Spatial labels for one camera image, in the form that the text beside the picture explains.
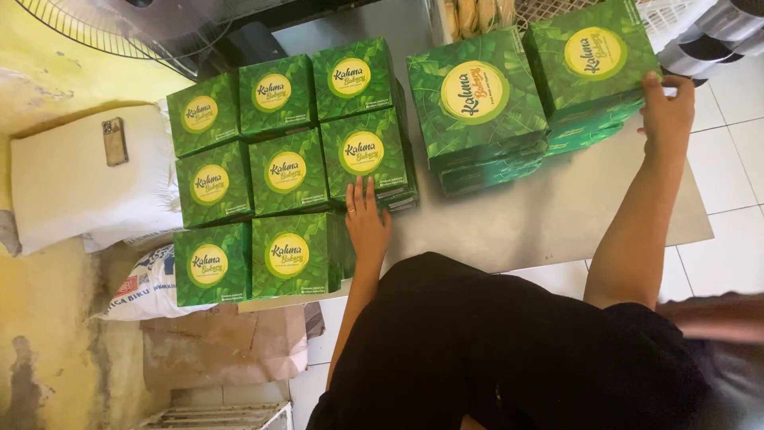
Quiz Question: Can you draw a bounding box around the clear container of pastries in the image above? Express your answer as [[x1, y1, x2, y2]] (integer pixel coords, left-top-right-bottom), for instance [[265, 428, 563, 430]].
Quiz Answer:
[[440, 0, 518, 44]]

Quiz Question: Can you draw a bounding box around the plain white sack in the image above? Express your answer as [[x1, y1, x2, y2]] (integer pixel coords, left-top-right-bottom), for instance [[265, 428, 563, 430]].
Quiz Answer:
[[10, 104, 183, 256]]

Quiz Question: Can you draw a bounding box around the stack of white rolls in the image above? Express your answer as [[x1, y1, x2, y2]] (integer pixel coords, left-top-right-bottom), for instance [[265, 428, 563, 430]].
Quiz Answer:
[[655, 0, 764, 88]]

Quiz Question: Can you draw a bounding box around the brown cardboard sheet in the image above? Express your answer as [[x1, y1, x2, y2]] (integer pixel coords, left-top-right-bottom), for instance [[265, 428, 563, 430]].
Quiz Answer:
[[140, 301, 325, 393]]

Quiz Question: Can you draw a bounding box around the white plastic crate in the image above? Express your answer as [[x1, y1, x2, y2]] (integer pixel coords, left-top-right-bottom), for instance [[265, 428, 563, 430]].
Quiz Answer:
[[133, 401, 294, 430]]

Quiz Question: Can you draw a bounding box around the black wire-grille fan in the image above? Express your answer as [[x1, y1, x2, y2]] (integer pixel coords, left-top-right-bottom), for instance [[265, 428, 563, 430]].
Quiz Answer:
[[14, 0, 235, 82]]

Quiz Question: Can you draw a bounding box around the person's right hand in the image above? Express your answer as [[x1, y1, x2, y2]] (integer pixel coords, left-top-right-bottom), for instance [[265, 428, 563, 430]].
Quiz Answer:
[[637, 72, 697, 160]]

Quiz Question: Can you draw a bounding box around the gold-cased phone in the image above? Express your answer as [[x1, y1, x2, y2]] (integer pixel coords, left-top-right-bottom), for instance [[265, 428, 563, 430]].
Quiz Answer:
[[101, 116, 130, 167]]

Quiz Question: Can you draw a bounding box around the person's left hand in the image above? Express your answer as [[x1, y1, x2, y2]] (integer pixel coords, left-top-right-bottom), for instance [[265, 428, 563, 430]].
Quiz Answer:
[[345, 175, 393, 264]]

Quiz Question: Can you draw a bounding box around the white plastic basket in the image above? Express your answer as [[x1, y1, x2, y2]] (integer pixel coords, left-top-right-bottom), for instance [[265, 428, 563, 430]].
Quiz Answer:
[[516, 0, 718, 53]]

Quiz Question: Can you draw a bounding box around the person's black clothing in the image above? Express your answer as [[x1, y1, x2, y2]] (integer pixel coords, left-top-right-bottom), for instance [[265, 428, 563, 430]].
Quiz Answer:
[[306, 251, 712, 430]]

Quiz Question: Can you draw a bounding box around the stack of green cartons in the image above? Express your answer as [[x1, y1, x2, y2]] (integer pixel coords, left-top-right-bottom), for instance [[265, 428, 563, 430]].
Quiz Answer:
[[522, 0, 663, 158], [406, 26, 550, 198]]

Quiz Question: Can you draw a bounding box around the printed white flour sack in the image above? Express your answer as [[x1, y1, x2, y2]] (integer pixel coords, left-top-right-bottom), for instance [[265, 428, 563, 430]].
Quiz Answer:
[[94, 243, 219, 322]]

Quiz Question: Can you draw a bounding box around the group of square green boxes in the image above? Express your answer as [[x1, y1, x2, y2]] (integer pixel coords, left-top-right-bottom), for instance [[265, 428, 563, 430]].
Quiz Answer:
[[165, 37, 419, 309]]

